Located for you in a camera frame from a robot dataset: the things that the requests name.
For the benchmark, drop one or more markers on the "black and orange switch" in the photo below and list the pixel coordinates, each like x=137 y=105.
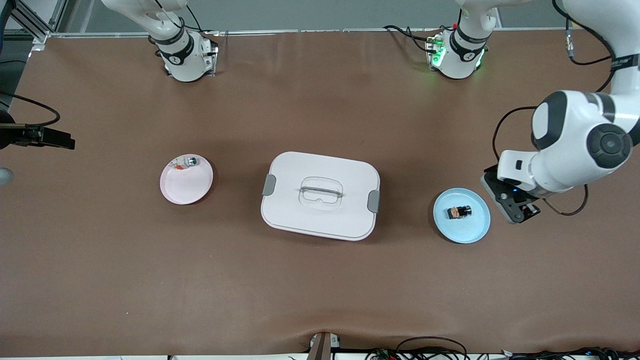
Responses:
x=462 y=212

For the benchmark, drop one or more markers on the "pink round plate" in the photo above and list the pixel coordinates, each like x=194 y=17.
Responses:
x=187 y=190

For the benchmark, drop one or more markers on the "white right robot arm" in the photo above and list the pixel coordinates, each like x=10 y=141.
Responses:
x=175 y=50

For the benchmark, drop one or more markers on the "white lidded storage box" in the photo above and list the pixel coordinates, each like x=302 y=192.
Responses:
x=320 y=220

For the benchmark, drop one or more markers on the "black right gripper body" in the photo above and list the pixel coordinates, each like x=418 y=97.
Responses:
x=19 y=135

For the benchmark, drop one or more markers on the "light blue round plate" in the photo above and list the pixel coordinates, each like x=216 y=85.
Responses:
x=465 y=232

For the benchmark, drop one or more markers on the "metal mount bracket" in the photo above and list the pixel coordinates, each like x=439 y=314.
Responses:
x=320 y=347

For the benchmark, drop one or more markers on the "white and green switch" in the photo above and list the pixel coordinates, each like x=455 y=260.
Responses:
x=190 y=161

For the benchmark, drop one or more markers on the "aluminium frame profile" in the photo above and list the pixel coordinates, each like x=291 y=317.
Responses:
x=40 y=37

